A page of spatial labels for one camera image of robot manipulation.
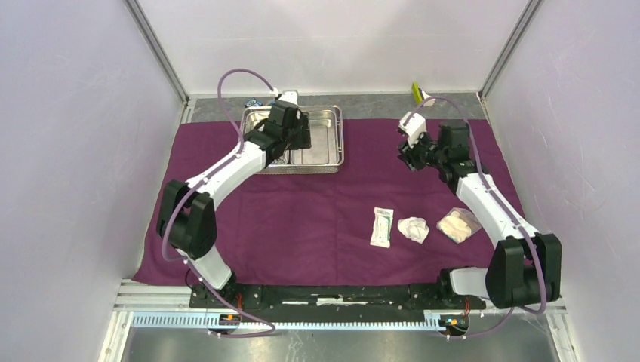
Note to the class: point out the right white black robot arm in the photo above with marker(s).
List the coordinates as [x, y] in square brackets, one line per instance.
[525, 267]

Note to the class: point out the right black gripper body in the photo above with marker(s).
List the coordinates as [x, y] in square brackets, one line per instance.
[429, 153]

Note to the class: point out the yellow green white object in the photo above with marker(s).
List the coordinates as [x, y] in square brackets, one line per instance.
[418, 93]

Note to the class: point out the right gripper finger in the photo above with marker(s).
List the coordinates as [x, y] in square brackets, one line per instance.
[405, 151]
[412, 164]

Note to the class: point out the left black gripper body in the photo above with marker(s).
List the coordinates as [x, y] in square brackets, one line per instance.
[289, 139]

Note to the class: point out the white gauze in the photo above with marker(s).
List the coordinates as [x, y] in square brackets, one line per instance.
[414, 229]

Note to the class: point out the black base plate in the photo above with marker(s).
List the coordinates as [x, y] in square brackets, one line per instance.
[399, 303]

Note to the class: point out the white sterile packet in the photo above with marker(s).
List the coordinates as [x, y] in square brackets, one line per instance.
[382, 227]

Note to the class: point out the aluminium frame rail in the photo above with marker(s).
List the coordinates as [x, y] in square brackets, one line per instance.
[183, 323]

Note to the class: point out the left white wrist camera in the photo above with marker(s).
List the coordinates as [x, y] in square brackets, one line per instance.
[288, 96]

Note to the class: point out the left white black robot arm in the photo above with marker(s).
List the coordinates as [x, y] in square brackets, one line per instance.
[187, 217]

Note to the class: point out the metal instrument tray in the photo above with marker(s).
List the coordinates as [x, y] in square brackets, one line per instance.
[326, 153]

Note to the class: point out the beige gauze roll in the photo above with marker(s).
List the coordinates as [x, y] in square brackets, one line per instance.
[459, 224]

